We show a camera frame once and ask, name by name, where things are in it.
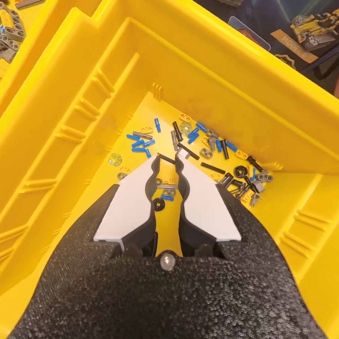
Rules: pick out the blue toy kit box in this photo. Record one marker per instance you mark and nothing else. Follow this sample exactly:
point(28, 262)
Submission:
point(304, 26)

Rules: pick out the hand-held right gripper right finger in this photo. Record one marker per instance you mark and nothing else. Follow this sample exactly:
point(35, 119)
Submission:
point(209, 211)

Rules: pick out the thin black axle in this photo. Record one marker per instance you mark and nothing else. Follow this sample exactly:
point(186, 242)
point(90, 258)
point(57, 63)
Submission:
point(166, 159)

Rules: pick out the yellow plastic storage bin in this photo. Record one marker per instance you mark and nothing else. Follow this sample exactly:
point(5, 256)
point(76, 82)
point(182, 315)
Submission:
point(45, 23)
point(211, 79)

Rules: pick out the heap of grey blue pieces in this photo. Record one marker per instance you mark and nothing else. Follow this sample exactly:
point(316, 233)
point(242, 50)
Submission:
point(13, 31)

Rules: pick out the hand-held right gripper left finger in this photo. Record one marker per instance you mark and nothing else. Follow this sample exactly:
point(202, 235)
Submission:
point(127, 211)

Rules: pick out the heap of blue black pins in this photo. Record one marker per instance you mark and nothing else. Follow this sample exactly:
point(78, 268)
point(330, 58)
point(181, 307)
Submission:
point(157, 125)

